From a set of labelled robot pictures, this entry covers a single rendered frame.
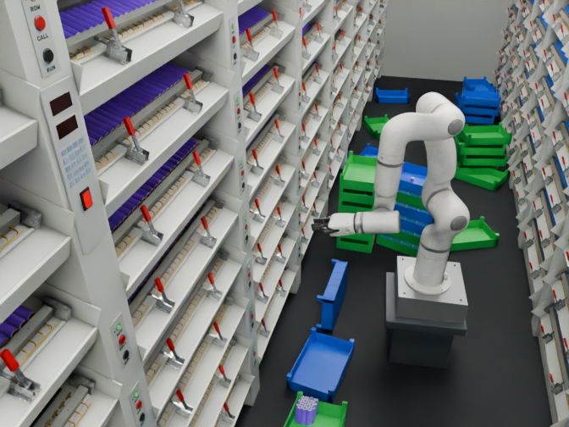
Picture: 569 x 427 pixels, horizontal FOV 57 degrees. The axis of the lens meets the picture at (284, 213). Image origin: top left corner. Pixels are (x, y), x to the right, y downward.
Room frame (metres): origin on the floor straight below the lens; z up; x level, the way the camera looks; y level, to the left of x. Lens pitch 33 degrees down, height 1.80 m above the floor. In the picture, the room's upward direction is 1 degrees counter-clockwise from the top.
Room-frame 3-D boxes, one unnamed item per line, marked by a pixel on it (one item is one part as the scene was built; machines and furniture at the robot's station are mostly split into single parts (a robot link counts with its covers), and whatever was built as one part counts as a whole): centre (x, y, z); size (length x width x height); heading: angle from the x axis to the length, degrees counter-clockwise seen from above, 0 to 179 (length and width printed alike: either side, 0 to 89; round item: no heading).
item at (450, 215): (1.63, -0.61, 0.69); 0.19 x 0.12 x 0.24; 11
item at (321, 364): (1.53, -0.15, 0.04); 0.30 x 0.20 x 0.08; 156
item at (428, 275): (1.66, -0.59, 0.48); 0.19 x 0.19 x 0.18
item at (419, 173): (2.44, -0.71, 0.44); 0.30 x 0.20 x 0.08; 55
